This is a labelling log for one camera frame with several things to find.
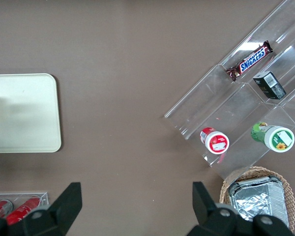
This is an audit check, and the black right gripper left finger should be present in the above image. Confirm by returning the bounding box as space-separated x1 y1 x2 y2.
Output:
0 182 83 236

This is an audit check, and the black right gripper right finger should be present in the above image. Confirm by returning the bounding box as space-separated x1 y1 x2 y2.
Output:
180 181 295 236

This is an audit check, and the light tan wicker basket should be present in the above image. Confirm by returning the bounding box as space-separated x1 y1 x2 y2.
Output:
219 166 295 232

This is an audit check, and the white rectangular tray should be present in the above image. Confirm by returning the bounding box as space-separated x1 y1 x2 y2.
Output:
0 73 62 153

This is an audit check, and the clear acrylic bottle box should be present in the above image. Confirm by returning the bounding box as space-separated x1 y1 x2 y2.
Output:
0 191 50 217

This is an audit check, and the red cola bottle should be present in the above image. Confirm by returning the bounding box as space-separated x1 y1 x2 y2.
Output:
0 199 14 220
5 196 42 226

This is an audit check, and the aluminium foil container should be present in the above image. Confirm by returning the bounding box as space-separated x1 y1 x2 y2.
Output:
227 176 290 228

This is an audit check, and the red lidded yogurt cup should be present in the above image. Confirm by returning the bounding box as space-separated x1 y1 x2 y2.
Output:
199 127 230 155

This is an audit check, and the green lidded yogurt cup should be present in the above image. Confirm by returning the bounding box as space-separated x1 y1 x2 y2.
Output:
250 122 295 153

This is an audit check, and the clear acrylic tiered stand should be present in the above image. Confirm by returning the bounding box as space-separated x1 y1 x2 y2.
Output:
164 0 295 180

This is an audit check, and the small black carton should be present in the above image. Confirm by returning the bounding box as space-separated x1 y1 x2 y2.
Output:
252 71 287 100

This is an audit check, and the Snickers chocolate bar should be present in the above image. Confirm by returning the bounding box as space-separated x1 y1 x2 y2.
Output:
225 40 274 82

